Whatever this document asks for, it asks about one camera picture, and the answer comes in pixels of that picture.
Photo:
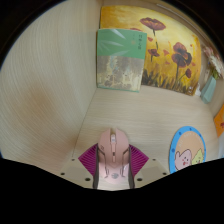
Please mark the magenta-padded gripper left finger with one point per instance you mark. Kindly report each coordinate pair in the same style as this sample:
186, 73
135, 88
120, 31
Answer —
86, 160

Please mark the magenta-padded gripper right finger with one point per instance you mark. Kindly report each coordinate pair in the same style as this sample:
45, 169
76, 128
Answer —
138, 159

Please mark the pink computer mouse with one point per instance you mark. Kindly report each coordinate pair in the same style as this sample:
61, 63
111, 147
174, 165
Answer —
113, 156

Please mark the round blue-rimmed cartoon mouse pad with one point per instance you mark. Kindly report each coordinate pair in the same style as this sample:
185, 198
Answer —
186, 150

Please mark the orange booklet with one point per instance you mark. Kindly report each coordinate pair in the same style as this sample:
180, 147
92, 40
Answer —
220, 120

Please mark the pale teal vase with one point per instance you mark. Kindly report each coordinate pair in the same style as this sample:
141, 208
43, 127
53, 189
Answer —
208, 90

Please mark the green-covered book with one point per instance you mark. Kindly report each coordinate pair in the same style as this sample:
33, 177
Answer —
120, 60

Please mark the pink and white flower bouquet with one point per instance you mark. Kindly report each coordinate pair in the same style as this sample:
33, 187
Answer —
215, 61

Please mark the yellow red-flower painting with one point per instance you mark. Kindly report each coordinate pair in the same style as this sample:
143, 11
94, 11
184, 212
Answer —
173, 40

